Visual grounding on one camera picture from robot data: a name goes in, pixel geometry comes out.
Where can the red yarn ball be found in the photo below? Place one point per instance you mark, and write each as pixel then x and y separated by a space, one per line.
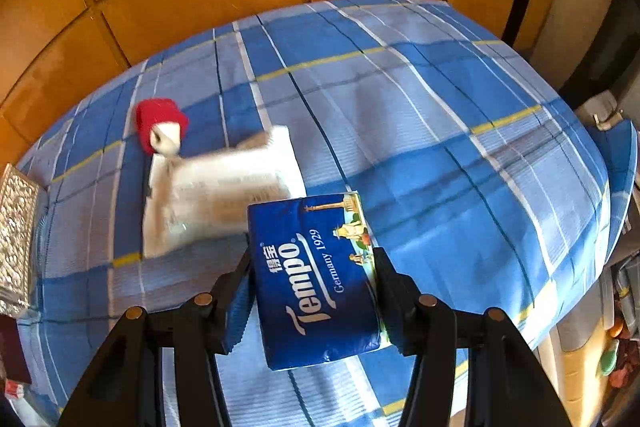
pixel 160 122

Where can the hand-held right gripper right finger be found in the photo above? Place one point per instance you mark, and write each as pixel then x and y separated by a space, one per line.
pixel 392 302

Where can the patterned storage basket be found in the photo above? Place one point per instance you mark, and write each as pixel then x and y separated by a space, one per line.
pixel 17 237

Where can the dark red booklet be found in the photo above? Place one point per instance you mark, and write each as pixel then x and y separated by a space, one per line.
pixel 14 347

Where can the pile of colourful clutter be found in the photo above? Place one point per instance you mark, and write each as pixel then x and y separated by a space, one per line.
pixel 620 332

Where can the white plastic package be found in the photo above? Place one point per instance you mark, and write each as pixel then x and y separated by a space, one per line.
pixel 215 192

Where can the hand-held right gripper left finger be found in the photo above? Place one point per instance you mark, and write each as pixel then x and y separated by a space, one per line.
pixel 239 312

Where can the blue tissue pack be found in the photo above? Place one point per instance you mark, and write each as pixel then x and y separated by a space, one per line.
pixel 315 277

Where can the blue plaid bed sheet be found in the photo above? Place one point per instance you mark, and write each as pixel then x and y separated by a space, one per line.
pixel 400 117

